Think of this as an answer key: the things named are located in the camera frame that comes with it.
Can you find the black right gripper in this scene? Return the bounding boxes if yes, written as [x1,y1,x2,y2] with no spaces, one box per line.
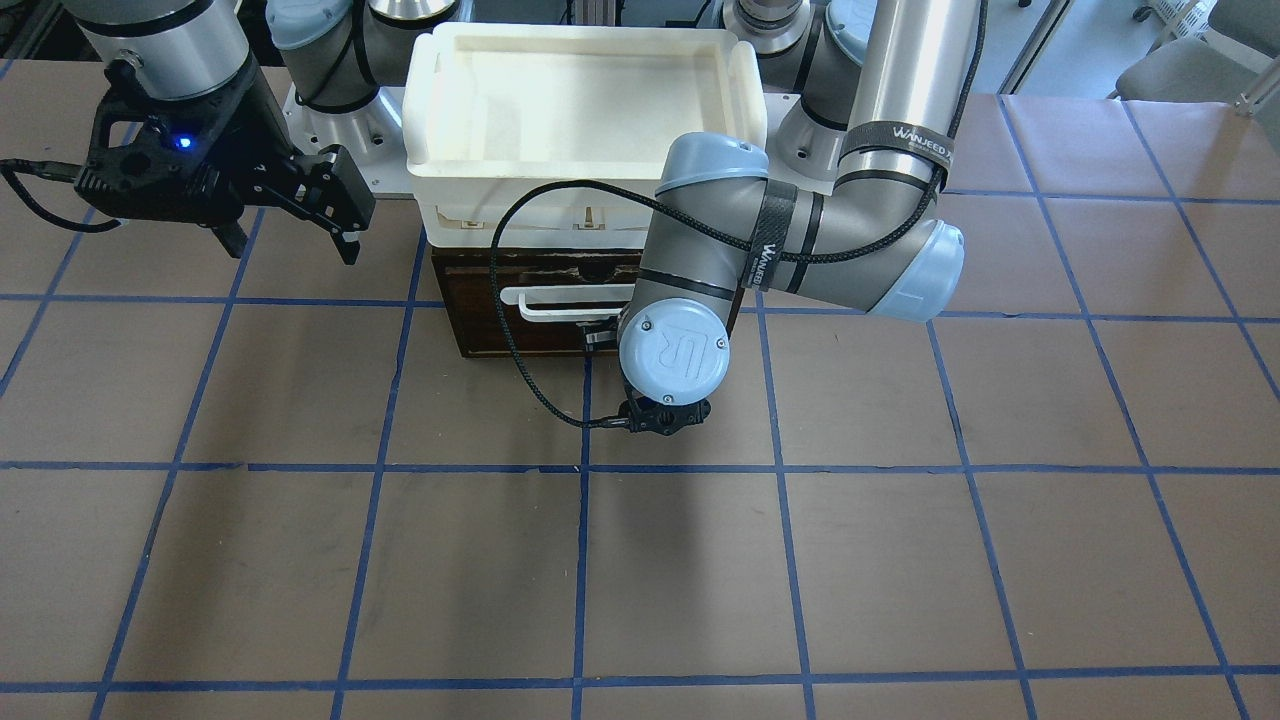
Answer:
[76,60,375,266]

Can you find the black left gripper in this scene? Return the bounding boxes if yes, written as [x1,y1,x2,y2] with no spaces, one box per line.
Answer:
[582,313,620,354]

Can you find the white drawer handle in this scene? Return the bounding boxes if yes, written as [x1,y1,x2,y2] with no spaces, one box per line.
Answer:
[500,284,634,323]

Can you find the light wooden drawer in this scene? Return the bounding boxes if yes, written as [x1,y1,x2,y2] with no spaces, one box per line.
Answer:
[429,247,641,357]

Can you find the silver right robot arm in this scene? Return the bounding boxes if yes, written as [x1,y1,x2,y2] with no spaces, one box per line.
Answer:
[67,1,474,265]

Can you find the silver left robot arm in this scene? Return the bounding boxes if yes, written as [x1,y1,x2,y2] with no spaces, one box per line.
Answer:
[618,1,986,405]

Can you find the dark brown wooden cabinet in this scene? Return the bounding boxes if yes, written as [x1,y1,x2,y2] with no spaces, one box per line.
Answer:
[430,246,641,305]

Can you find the white plastic tray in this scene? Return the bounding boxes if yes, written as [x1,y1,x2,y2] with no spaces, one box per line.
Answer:
[402,22,768,249]

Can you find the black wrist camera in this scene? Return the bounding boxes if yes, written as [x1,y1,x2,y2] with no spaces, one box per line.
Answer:
[620,397,712,436]

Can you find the black braided cable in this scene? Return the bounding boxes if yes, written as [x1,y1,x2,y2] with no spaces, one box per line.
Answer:
[488,0,991,430]

